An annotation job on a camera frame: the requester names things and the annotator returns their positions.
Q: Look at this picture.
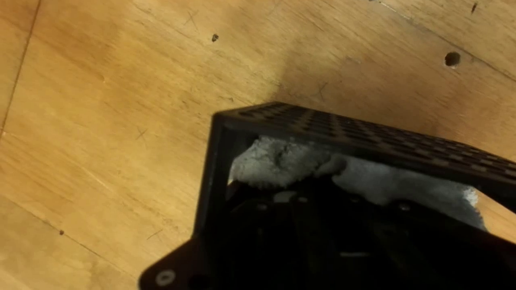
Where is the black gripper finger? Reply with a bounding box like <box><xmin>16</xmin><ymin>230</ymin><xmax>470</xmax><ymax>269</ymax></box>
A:
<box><xmin>138</xmin><ymin>240</ymin><xmax>198</xmax><ymax>290</ymax></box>

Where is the white terry towel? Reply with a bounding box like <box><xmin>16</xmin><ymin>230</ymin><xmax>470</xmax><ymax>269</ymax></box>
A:
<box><xmin>227</xmin><ymin>133</ymin><xmax>488</xmax><ymax>232</ymax></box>

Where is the black perforated plastic box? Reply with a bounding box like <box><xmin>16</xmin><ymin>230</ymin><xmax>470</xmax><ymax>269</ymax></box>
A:
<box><xmin>190</xmin><ymin>101</ymin><xmax>516</xmax><ymax>290</ymax></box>

